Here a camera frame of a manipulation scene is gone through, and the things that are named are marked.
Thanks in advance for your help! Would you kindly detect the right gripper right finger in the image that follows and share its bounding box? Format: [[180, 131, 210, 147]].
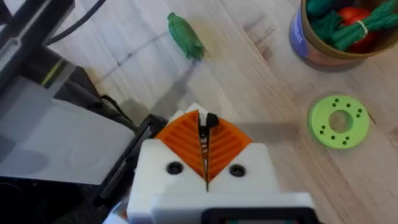
[[198, 112, 282, 194]]

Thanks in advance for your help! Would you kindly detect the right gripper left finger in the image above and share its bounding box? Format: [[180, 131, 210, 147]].
[[126, 103, 208, 224]]

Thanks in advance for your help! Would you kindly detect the green toy vegetable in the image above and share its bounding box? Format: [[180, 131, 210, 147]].
[[167, 11, 206, 61]]

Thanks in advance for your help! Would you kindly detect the green disc with holes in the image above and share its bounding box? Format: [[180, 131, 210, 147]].
[[307, 94, 371, 150]]

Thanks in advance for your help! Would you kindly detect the toy tub with vegetables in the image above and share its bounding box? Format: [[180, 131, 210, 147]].
[[288, 0, 398, 67]]

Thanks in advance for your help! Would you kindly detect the black cable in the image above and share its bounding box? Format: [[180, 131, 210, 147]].
[[45, 0, 107, 46]]

